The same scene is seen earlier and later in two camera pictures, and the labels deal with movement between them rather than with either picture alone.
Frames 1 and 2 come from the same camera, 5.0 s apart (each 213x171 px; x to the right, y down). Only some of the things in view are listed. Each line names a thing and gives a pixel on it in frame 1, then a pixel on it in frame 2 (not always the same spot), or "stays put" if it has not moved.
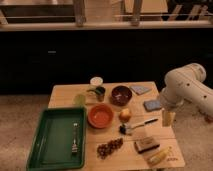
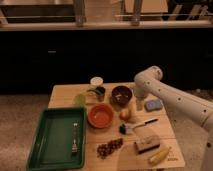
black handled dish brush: x=124 y=128 stays put
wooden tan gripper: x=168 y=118 to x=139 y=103
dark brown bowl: x=120 y=95 stays put
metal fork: x=74 y=148 stays put
